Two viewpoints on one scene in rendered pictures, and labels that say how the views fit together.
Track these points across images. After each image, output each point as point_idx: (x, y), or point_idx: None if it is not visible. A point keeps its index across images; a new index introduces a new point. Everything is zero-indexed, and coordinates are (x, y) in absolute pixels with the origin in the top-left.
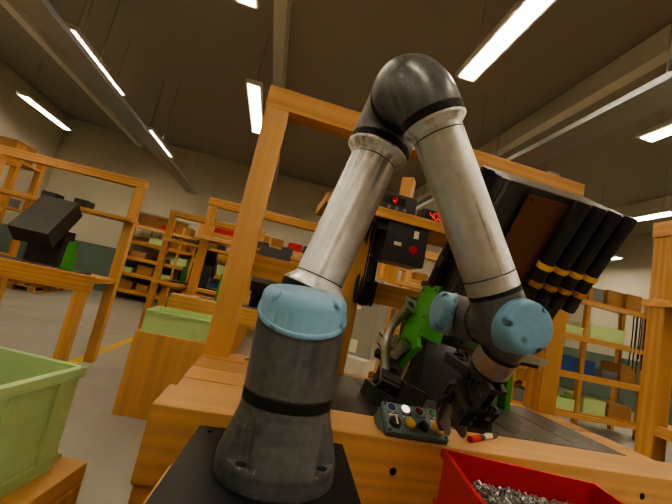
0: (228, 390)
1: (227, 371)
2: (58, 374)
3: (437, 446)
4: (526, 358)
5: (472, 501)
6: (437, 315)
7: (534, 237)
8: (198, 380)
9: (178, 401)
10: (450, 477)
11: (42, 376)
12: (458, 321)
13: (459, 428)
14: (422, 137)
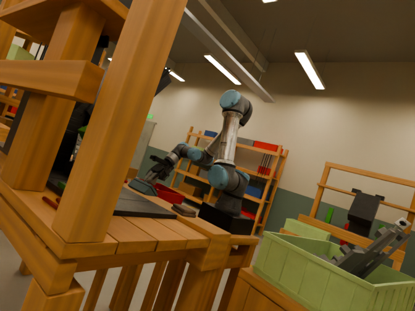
0: (173, 225)
1: (139, 226)
2: (272, 232)
3: None
4: None
5: (179, 197)
6: (198, 157)
7: None
8: (181, 234)
9: (220, 229)
10: (163, 195)
11: (276, 232)
12: (200, 158)
13: None
14: (239, 128)
